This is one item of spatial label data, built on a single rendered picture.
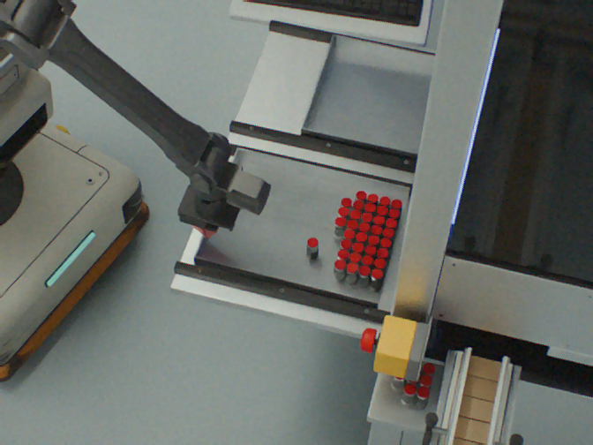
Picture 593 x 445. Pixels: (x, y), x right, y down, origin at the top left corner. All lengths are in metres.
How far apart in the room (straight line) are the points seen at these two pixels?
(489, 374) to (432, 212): 0.41
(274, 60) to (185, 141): 0.61
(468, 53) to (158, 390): 1.75
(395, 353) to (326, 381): 1.13
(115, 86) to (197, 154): 0.18
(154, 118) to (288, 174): 0.48
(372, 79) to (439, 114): 0.89
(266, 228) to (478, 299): 0.49
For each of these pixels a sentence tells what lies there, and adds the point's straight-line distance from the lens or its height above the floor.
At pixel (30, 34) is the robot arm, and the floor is 1.45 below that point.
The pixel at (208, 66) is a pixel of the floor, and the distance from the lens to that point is 3.50.
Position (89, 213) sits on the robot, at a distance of 2.86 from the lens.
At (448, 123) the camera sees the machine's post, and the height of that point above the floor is 1.51.
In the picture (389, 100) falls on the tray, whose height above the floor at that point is 0.88.
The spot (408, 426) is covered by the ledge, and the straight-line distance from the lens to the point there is 1.89.
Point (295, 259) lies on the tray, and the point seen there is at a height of 0.88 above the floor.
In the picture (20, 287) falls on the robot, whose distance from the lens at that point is 2.77.
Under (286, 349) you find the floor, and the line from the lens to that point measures 2.93.
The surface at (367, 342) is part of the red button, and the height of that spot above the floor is 1.01.
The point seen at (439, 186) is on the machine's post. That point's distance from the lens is 1.53.
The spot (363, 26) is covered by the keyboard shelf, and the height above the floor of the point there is 0.80.
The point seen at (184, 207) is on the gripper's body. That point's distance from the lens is 1.95.
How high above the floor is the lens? 2.60
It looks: 56 degrees down
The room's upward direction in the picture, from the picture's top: 2 degrees clockwise
